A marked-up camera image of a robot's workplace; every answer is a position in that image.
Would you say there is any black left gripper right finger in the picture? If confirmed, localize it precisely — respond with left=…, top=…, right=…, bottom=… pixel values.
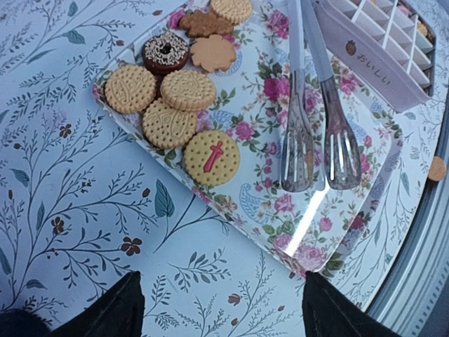
left=302, top=272, right=398, bottom=337

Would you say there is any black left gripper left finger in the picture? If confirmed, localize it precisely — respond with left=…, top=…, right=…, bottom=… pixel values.
left=48, top=271, right=145, bottom=336

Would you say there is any floral cookie tray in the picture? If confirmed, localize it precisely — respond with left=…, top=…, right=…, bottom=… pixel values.
left=93, top=1, right=403, bottom=277

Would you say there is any pink divided cookie tin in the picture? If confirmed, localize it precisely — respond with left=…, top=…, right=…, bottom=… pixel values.
left=314, top=0, right=436, bottom=112

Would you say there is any dark blue cup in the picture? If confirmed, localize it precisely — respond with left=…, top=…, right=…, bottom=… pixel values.
left=1, top=310, right=51, bottom=337

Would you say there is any fallen orange cookie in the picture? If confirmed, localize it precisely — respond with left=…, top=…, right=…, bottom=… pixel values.
left=428, top=156, right=447, bottom=182

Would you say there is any chocolate sprinkled donut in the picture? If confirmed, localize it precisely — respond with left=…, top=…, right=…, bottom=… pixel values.
left=142, top=32, right=189, bottom=75

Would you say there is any aluminium front rail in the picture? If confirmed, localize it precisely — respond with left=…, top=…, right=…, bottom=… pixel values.
left=365, top=110, right=448, bottom=336

